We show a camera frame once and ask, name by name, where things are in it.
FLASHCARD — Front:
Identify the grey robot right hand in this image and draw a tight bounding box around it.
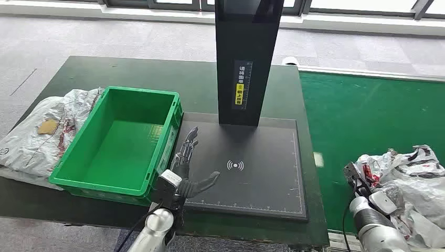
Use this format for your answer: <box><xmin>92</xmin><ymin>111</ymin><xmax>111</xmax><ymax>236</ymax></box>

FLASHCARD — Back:
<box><xmin>343</xmin><ymin>161</ymin><xmax>374</xmax><ymax>201</ymax></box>

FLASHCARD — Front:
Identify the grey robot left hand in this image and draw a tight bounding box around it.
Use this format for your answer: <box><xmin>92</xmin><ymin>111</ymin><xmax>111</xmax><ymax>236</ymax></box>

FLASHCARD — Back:
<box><xmin>169</xmin><ymin>126</ymin><xmax>221</xmax><ymax>201</ymax></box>

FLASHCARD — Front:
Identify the grey white parcel red print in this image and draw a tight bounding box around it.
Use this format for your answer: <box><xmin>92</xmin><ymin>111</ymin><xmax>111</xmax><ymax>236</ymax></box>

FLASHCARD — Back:
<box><xmin>353</xmin><ymin>144</ymin><xmax>445</xmax><ymax>249</ymax></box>

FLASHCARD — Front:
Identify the green conveyor belt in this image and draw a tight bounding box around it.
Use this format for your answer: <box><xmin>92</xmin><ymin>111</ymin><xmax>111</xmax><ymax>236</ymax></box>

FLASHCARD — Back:
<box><xmin>299</xmin><ymin>71</ymin><xmax>445</xmax><ymax>234</ymax></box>

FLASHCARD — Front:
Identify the black inbound scanner machine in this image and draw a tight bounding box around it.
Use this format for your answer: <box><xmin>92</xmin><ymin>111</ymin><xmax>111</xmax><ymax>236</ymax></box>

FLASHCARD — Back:
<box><xmin>173</xmin><ymin>0</ymin><xmax>310</xmax><ymax>222</ymax></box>

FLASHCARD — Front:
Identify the white parcel bag brown patch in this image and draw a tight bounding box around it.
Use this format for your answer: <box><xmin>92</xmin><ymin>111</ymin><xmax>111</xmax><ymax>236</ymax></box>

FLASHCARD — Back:
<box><xmin>0</xmin><ymin>88</ymin><xmax>105</xmax><ymax>191</ymax></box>

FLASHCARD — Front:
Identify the green plastic crate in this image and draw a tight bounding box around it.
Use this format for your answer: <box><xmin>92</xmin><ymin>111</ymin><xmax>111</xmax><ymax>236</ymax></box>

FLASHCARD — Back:
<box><xmin>48</xmin><ymin>86</ymin><xmax>184</xmax><ymax>207</ymax></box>

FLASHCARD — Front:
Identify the dark green table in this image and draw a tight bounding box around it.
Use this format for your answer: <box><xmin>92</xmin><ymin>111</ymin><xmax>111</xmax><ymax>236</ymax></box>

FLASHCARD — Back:
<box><xmin>0</xmin><ymin>55</ymin><xmax>330</xmax><ymax>248</ymax></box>

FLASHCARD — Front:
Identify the yellow black ruler label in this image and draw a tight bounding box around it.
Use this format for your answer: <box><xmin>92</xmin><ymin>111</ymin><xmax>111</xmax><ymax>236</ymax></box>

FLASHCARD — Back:
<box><xmin>231</xmin><ymin>60</ymin><xmax>253</xmax><ymax>111</ymax></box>

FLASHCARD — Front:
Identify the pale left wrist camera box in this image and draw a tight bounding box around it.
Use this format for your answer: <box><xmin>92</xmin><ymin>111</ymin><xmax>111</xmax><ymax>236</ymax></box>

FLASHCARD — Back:
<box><xmin>150</xmin><ymin>169</ymin><xmax>183</xmax><ymax>211</ymax></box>

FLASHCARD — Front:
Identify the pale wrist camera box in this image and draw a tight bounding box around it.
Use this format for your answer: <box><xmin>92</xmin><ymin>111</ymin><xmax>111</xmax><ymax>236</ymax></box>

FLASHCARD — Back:
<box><xmin>150</xmin><ymin>169</ymin><xmax>183</xmax><ymax>211</ymax></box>
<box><xmin>368</xmin><ymin>191</ymin><xmax>398</xmax><ymax>215</ymax></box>

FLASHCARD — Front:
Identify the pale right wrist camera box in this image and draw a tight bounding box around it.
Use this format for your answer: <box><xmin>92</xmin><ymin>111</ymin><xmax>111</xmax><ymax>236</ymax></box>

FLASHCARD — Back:
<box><xmin>368</xmin><ymin>191</ymin><xmax>398</xmax><ymax>215</ymax></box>

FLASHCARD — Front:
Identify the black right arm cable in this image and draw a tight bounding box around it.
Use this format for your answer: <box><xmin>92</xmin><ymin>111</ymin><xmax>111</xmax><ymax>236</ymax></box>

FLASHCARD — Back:
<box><xmin>342</xmin><ymin>189</ymin><xmax>359</xmax><ymax>252</ymax></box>

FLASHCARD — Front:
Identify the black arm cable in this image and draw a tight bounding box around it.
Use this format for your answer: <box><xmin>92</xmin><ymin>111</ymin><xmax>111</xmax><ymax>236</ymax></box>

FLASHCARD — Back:
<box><xmin>114</xmin><ymin>205</ymin><xmax>164</xmax><ymax>252</ymax></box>
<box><xmin>342</xmin><ymin>189</ymin><xmax>359</xmax><ymax>252</ymax></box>

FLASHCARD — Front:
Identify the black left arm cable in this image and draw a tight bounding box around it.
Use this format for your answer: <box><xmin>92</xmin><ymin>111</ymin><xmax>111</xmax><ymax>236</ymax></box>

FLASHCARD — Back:
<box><xmin>114</xmin><ymin>205</ymin><xmax>164</xmax><ymax>252</ymax></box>

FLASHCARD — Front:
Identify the silver conveyor frame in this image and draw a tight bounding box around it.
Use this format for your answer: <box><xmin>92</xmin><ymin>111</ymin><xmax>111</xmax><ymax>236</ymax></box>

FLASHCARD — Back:
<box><xmin>298</xmin><ymin>65</ymin><xmax>445</xmax><ymax>252</ymax></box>

